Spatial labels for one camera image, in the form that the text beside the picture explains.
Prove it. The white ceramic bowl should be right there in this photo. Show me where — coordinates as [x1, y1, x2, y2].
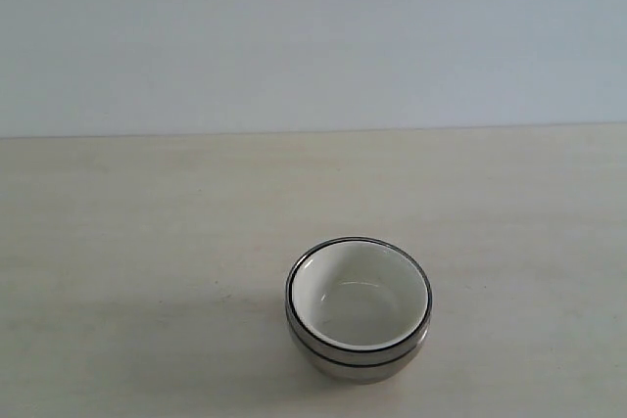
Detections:
[288, 239, 432, 347]

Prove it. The plain steel bowl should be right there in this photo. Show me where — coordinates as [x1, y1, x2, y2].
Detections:
[288, 327, 429, 384]

